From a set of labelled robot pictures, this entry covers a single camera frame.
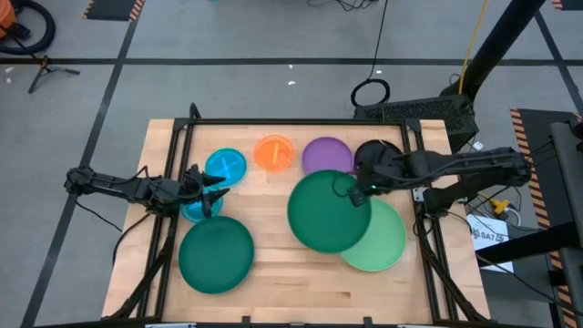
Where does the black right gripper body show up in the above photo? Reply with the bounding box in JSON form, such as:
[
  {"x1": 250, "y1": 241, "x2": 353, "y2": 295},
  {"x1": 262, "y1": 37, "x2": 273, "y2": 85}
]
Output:
[{"x1": 354, "y1": 153, "x2": 414, "y2": 197}]

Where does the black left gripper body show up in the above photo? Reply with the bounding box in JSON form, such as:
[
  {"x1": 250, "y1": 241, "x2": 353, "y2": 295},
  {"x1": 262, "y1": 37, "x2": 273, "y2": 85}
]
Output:
[{"x1": 145, "y1": 175, "x2": 204, "y2": 216}]

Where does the teal plate with tape strip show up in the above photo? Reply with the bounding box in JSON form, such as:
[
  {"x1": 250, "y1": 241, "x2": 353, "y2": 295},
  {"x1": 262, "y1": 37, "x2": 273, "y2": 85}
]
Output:
[{"x1": 180, "y1": 190, "x2": 224, "y2": 224}]

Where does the teal plate with crossed tape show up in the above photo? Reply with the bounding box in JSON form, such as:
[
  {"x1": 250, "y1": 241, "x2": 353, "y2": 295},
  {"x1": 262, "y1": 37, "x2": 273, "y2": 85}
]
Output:
[{"x1": 204, "y1": 147, "x2": 248, "y2": 189}]

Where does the dark green plastic plate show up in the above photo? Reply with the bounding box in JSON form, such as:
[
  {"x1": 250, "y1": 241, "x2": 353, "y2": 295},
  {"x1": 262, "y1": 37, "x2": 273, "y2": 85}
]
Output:
[
  {"x1": 178, "y1": 215, "x2": 255, "y2": 295},
  {"x1": 286, "y1": 169, "x2": 373, "y2": 254}
]

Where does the purple plastic plate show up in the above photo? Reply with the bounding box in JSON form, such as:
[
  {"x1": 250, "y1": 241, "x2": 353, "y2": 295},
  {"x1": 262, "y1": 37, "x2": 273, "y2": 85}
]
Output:
[{"x1": 302, "y1": 136, "x2": 355, "y2": 176}]

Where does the orange transparent plastic plate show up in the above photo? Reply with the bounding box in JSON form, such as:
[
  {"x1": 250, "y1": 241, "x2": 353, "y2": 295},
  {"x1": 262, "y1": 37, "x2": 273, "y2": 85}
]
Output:
[{"x1": 253, "y1": 133, "x2": 296, "y2": 174}]

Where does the black round plate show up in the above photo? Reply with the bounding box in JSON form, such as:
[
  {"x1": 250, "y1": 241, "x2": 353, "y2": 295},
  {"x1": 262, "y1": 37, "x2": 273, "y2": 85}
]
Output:
[{"x1": 353, "y1": 138, "x2": 404, "y2": 169}]

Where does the light green plastic plate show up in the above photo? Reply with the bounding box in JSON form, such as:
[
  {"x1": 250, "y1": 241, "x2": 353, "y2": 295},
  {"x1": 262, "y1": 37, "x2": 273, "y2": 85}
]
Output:
[{"x1": 339, "y1": 198, "x2": 407, "y2": 273}]

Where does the white printed paper sheet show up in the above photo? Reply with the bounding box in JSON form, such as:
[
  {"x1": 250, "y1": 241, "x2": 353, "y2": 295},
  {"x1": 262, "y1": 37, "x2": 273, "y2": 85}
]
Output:
[{"x1": 466, "y1": 213, "x2": 515, "y2": 274}]

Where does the black support pole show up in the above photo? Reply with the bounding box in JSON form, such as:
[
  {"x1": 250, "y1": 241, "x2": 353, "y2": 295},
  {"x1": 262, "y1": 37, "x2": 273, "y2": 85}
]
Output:
[{"x1": 444, "y1": 0, "x2": 547, "y2": 99}]

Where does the black tripod stand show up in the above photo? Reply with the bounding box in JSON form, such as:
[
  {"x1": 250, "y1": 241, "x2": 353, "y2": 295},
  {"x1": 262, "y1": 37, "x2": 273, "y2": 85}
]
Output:
[{"x1": 27, "y1": 54, "x2": 81, "y2": 95}]

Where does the orange shop vacuum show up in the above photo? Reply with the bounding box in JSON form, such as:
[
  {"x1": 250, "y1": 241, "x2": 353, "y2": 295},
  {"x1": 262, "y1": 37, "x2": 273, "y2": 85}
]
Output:
[{"x1": 0, "y1": 0, "x2": 17, "y2": 40}]

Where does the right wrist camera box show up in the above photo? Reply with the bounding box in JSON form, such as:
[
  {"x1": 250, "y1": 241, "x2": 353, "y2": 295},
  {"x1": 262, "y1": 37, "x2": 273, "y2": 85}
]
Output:
[{"x1": 348, "y1": 186, "x2": 369, "y2": 209}]

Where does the black coiled floor cable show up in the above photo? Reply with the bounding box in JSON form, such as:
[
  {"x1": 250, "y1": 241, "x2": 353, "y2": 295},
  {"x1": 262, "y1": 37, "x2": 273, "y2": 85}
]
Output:
[{"x1": 349, "y1": 0, "x2": 392, "y2": 108}]

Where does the black aluminium table frame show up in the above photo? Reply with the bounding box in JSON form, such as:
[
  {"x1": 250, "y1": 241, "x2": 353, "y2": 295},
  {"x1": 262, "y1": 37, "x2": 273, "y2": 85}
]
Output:
[{"x1": 36, "y1": 102, "x2": 538, "y2": 328}]

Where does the yellow hanging cable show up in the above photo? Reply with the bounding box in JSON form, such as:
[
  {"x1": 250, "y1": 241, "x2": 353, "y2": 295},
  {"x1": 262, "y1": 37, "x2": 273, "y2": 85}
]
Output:
[{"x1": 457, "y1": 0, "x2": 491, "y2": 96}]

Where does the black vacuum hose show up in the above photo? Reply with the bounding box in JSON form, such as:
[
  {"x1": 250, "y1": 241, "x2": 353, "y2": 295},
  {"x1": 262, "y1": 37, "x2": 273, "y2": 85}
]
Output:
[{"x1": 0, "y1": 0, "x2": 57, "y2": 56}]

